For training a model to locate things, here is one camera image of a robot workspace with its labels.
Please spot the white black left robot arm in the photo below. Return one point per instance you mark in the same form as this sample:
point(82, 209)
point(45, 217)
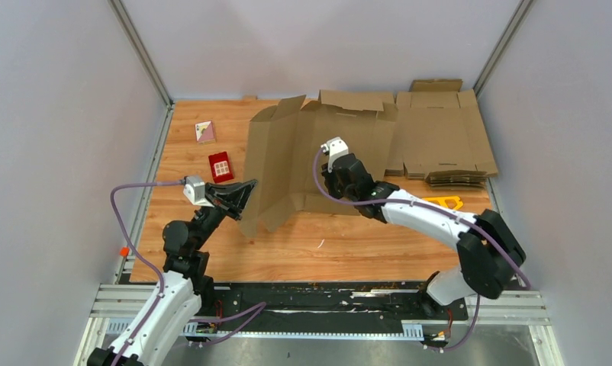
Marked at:
point(182, 287)

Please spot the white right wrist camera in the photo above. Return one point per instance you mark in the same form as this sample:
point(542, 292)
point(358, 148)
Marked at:
point(334, 149)

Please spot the pink white card box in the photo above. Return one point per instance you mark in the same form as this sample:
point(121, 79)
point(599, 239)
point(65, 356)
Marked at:
point(205, 132)

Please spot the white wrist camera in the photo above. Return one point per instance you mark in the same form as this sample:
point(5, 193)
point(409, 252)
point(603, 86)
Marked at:
point(334, 149)
point(194, 190)

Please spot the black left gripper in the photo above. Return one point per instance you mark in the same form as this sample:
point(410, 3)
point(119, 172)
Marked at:
point(230, 198)

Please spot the stack of flat cardboard boxes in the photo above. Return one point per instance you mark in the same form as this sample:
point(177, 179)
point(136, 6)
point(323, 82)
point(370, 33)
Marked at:
point(440, 137)

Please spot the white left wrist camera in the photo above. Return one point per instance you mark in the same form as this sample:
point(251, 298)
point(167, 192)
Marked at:
point(194, 190)

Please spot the red small box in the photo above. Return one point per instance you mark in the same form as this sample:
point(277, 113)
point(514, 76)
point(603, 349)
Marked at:
point(220, 166)

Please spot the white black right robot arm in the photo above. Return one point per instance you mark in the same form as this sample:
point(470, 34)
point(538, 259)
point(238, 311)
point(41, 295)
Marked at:
point(489, 253)

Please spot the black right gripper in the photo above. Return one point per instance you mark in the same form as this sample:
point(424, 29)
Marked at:
point(328, 177)

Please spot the aluminium frame rails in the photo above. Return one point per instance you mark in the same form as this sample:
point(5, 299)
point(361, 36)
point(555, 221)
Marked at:
point(327, 155)

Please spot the yellow plastic tool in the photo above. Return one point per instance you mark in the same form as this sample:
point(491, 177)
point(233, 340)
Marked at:
point(452, 202)

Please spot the brown cardboard box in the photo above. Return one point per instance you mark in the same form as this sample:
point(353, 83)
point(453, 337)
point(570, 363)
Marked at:
point(284, 139)

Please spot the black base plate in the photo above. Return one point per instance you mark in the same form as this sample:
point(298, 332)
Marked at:
point(331, 307)

